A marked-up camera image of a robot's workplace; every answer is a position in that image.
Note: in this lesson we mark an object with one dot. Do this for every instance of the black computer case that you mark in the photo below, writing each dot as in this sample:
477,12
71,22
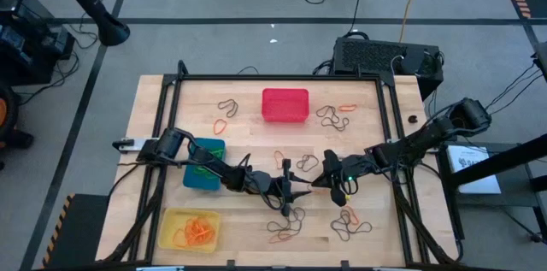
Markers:
376,57

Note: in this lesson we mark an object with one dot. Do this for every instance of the red plastic basket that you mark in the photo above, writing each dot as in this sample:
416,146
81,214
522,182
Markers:
285,105

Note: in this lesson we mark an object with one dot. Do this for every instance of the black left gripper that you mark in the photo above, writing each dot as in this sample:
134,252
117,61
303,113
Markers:
269,185

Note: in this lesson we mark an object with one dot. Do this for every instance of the blue plastic basket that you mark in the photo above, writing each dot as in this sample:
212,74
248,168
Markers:
190,181

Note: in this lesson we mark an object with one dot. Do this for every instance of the green rubber band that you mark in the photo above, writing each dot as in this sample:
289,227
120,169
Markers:
215,153
203,172
213,164

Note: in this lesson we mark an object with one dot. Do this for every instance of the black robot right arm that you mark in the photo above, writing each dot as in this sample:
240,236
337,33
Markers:
410,145

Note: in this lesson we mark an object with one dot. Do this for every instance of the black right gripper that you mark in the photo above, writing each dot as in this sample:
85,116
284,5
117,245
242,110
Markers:
342,172

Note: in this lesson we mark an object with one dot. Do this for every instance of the black equipment rack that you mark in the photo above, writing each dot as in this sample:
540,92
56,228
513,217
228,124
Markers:
25,36

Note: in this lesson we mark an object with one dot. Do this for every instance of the yellow plastic basket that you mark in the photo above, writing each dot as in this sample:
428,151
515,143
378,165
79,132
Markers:
166,219

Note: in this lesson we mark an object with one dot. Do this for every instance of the white paper sheet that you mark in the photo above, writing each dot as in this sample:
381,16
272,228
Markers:
478,172

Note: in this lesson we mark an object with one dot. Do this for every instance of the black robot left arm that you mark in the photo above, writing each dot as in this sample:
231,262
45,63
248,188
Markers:
213,166

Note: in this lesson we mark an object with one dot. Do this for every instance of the black diagonal beam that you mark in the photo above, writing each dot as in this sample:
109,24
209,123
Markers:
504,162

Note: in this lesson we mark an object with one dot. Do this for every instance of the black orange wheeled device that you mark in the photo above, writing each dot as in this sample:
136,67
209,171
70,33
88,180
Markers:
6,113

